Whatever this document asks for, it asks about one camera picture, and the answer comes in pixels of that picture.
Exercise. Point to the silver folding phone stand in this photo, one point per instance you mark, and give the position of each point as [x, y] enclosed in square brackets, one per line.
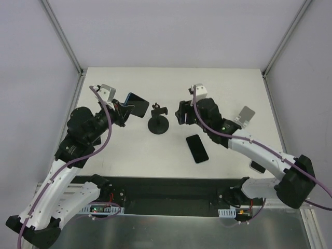
[245, 116]

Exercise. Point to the teal-edged black phone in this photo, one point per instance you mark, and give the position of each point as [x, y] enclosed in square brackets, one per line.
[197, 149]

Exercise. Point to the right aluminium frame post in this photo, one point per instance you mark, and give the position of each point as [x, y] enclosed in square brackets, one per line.
[287, 36]

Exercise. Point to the left aluminium frame post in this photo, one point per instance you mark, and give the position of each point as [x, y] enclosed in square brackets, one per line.
[61, 35]

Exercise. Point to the left white cable duct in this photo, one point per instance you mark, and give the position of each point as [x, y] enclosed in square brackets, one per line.
[101, 209]

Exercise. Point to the white-edged black phone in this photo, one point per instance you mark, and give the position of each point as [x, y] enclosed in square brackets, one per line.
[257, 167]

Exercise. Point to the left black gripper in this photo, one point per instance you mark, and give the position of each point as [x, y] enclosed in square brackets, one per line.
[121, 113]

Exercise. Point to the black clamp phone stand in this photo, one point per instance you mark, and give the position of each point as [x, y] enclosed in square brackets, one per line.
[158, 123]

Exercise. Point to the blue-edged black phone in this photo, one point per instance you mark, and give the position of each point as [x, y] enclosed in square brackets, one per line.
[140, 105]

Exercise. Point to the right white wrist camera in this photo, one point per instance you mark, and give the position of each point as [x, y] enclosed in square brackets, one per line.
[198, 91]

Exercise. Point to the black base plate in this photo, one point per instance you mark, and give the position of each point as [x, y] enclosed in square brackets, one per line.
[178, 196]

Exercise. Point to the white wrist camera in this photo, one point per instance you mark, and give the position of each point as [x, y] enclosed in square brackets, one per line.
[106, 92]
[198, 91]

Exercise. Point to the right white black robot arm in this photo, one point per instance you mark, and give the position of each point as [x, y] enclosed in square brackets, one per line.
[293, 177]

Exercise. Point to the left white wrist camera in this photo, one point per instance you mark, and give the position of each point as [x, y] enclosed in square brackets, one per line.
[106, 92]

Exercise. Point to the right white cable duct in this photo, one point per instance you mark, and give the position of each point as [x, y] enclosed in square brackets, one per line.
[233, 212]

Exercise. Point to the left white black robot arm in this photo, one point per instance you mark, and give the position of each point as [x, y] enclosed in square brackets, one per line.
[87, 134]

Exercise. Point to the aluminium frame post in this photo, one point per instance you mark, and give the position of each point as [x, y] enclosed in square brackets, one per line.
[61, 35]
[287, 36]

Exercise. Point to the white cable duct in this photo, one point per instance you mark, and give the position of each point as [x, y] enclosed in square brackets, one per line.
[101, 209]
[233, 212]

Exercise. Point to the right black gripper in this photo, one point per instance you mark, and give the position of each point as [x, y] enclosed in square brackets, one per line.
[188, 113]

